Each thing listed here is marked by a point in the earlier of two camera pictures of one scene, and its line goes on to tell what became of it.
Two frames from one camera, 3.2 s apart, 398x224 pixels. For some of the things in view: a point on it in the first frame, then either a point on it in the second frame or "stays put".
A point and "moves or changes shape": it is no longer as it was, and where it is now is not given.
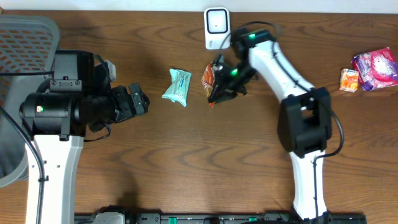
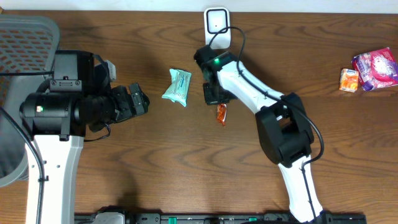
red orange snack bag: x=208 y=78 moves or changes shape
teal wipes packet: x=178 y=91 stays put
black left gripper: x=125 y=101 stays put
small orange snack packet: x=349 y=81 stays put
